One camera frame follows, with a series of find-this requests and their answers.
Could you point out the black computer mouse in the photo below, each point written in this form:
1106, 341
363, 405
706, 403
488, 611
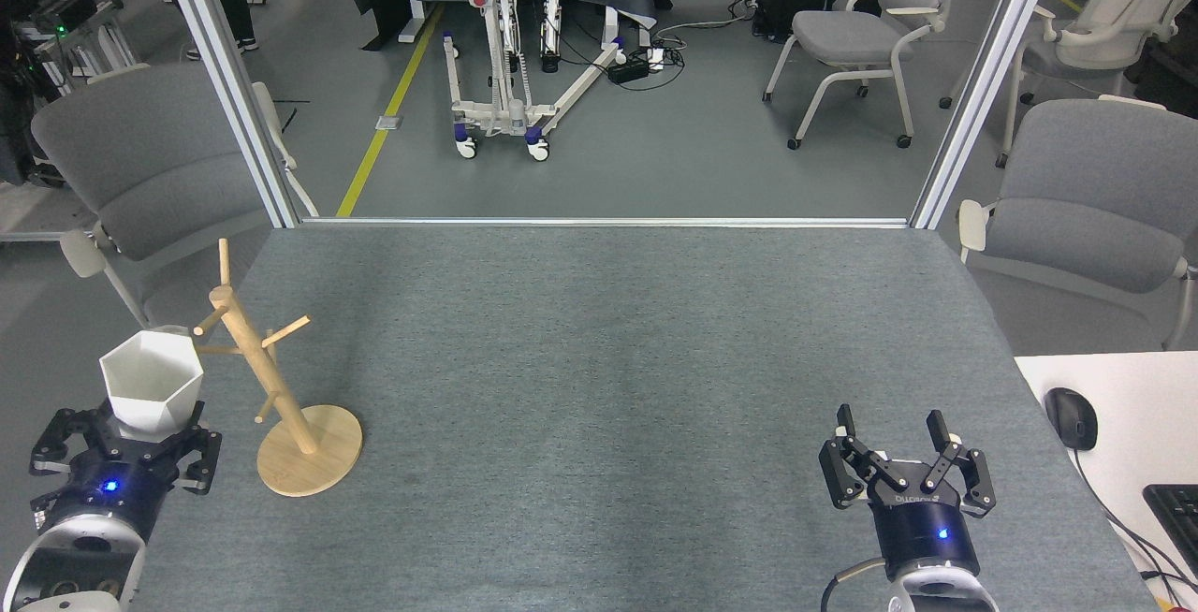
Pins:
1072, 417

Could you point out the white faceted cup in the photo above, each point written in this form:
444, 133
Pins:
150, 387

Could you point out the grey office chair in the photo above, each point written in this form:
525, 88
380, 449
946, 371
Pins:
1095, 210
150, 172
1076, 50
842, 36

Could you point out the white desk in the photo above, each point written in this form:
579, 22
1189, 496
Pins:
1142, 397

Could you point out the silver table edge rail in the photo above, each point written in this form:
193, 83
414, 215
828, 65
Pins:
608, 222

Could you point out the silver aluminium post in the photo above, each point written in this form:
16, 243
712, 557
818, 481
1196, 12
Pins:
234, 88
983, 88

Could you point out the wooden cup rack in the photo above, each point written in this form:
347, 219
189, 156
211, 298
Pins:
295, 467

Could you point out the black power strip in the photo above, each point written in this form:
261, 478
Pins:
627, 70

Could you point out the black keyboard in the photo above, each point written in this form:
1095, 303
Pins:
1179, 518

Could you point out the white stand on wheels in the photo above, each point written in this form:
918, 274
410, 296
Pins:
496, 111

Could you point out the metal equipment rack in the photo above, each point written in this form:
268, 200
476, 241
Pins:
56, 32

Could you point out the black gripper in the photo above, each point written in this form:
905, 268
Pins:
117, 490
922, 528

